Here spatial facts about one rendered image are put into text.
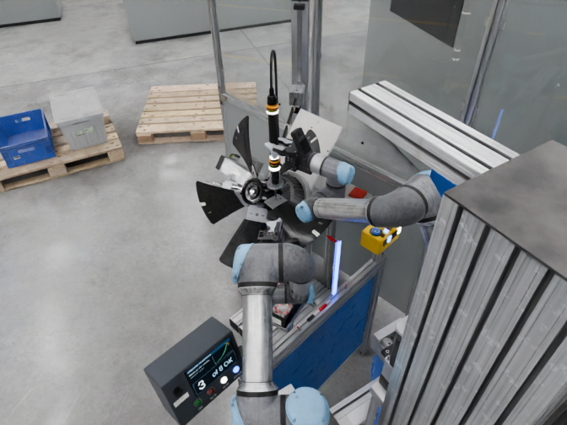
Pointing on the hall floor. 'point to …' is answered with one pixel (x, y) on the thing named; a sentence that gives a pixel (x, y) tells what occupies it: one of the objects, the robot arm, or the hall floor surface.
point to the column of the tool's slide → (301, 48)
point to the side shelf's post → (329, 255)
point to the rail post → (371, 313)
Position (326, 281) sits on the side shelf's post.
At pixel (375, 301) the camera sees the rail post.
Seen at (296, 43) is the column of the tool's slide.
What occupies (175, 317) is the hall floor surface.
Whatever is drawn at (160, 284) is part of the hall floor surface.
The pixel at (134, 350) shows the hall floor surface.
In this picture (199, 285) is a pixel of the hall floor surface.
